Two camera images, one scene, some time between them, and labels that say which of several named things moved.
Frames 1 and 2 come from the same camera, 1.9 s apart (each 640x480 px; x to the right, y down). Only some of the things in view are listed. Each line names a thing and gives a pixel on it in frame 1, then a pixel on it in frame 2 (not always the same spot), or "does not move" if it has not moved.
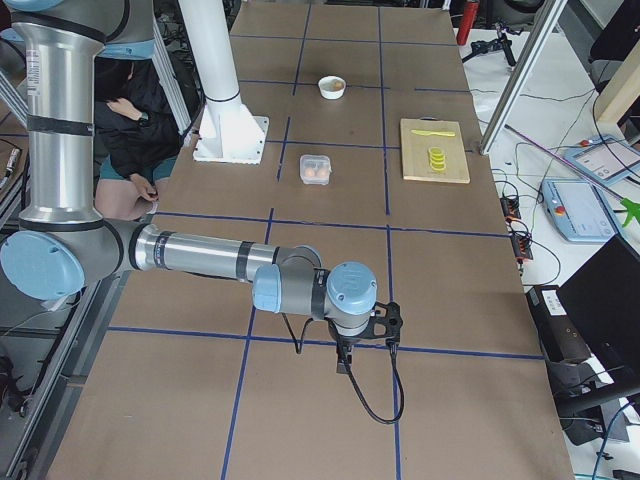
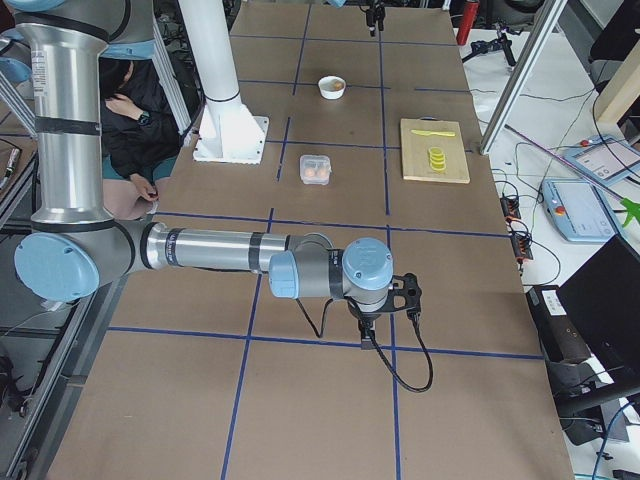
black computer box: [553, 324] does not move
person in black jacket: [137, 138] does not move
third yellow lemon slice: [437, 161] does not move
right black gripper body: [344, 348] -> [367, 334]
